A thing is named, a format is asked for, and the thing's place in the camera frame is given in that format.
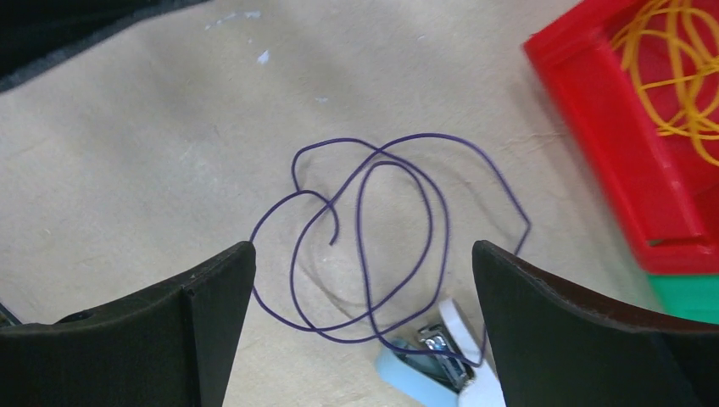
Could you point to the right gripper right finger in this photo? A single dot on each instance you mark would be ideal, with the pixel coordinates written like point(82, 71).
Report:
point(556, 343)

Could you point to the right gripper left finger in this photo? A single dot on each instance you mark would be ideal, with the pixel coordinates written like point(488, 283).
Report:
point(170, 344)

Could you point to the white blue staple remover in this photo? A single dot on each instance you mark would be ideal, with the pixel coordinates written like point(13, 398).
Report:
point(446, 365)

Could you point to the green plastic bin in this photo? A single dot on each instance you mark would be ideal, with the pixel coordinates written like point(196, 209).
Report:
point(693, 297)

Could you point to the red plastic bin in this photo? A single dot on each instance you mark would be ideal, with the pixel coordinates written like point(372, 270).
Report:
point(662, 193)

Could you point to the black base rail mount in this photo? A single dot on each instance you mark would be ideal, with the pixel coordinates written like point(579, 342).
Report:
point(39, 35)

